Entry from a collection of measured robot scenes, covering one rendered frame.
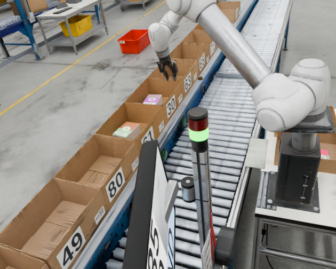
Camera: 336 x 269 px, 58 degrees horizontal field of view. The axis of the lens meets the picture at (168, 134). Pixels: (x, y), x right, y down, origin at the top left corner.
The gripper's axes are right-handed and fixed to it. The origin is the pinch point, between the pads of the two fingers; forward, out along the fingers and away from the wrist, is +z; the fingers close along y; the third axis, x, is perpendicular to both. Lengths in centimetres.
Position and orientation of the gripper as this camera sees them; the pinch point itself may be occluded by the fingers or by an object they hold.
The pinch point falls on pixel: (170, 76)
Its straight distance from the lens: 214.0
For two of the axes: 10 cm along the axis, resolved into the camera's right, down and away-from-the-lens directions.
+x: 3.1, -8.2, 4.8
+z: 2.4, 5.6, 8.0
